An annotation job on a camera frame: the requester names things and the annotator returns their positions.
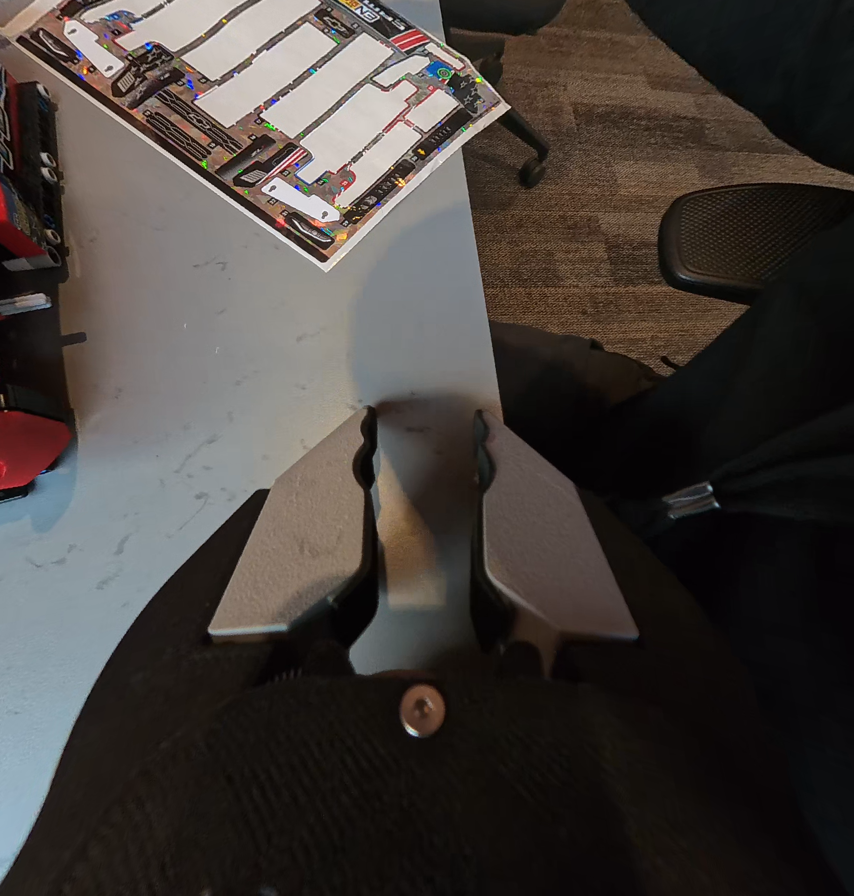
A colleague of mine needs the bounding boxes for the holographic sticker sheet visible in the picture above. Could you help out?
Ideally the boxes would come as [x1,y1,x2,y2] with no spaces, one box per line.
[0,0,510,274]

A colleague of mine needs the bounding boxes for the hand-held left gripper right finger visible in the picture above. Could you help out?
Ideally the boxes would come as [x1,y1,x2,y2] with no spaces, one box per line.
[470,409,641,652]

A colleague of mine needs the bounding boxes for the black strap with metal ring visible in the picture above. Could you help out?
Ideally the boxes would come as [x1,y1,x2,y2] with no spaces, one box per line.
[661,420,854,520]

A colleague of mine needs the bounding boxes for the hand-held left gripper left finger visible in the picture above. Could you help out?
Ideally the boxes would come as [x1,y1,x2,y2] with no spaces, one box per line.
[207,406,381,645]

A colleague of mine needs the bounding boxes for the red toy brick car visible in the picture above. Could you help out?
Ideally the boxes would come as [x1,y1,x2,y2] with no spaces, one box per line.
[0,38,88,511]

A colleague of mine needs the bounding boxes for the black mesh office chair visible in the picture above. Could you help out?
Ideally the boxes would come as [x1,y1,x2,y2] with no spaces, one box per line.
[656,182,854,307]

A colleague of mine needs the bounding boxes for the grey desk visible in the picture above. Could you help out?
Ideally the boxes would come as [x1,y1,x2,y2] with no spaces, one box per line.
[0,0,506,893]

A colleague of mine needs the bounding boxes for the black wheeled office chair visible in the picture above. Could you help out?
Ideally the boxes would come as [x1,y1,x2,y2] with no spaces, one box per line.
[437,0,569,190]

